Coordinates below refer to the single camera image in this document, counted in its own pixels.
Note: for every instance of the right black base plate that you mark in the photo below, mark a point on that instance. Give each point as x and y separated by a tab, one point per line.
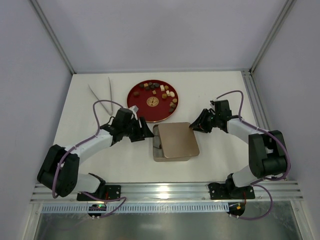
223	191

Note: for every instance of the frame post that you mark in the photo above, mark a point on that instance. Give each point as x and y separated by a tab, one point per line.
272	34
51	34

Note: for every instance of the left frame post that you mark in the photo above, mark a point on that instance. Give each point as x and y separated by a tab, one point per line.
51	34

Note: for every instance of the gold square tin box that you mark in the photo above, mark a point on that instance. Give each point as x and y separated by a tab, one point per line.
157	150

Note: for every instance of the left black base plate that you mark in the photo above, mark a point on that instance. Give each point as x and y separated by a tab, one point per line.
103	192

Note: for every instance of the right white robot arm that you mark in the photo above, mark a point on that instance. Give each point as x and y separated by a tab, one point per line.
266	151

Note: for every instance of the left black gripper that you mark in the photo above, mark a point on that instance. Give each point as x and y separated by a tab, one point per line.
137	129

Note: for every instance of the aluminium rail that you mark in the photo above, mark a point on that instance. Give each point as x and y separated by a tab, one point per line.
179	191

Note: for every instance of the slotted cable duct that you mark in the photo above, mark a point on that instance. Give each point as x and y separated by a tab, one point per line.
135	207

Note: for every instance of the right frame post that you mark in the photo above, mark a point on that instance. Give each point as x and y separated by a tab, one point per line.
272	34

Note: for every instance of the gold square tin lid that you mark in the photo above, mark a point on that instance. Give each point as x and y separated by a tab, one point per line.
177	141

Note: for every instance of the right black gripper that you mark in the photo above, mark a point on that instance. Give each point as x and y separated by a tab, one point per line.
206	120

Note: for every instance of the red round tray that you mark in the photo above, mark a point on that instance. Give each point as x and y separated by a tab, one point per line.
154	104

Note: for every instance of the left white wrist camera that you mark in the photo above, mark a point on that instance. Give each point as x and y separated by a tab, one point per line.
134	110

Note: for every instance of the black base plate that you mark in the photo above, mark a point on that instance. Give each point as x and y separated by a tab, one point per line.
103	192
223	191

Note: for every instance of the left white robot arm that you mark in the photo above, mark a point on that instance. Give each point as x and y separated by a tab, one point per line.
60	169

